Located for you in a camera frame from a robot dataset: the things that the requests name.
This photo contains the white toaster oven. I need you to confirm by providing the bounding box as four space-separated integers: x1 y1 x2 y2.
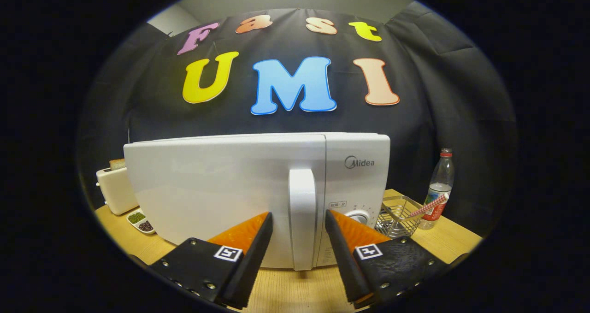
124 132 391 271

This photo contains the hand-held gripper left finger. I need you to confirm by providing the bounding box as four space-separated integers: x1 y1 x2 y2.
148 212 273 310

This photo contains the cream pop-up toaster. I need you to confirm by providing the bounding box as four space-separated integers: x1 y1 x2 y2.
96 165 139 215

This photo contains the clear plastic water bottle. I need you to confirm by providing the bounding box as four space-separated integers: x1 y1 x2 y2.
419 148 455 230

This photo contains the pink striped straw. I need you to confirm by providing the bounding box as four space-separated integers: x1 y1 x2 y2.
409 193 450 218

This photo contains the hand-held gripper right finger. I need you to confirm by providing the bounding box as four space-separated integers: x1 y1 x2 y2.
325 209 450 310

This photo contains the metal wire basket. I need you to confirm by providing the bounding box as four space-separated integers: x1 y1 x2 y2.
374 195 425 239

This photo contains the white divided bean dish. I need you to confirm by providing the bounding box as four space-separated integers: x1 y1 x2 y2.
127 208 156 235

